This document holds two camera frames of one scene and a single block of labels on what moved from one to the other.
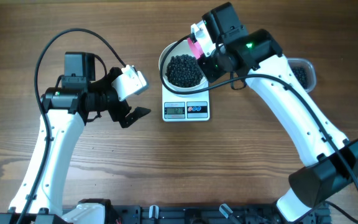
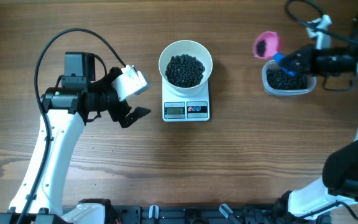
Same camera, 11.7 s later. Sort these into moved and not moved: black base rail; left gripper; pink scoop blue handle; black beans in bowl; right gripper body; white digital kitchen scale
Moved: right gripper body; pink scoop blue handle
Not moved: black base rail; left gripper; black beans in bowl; white digital kitchen scale
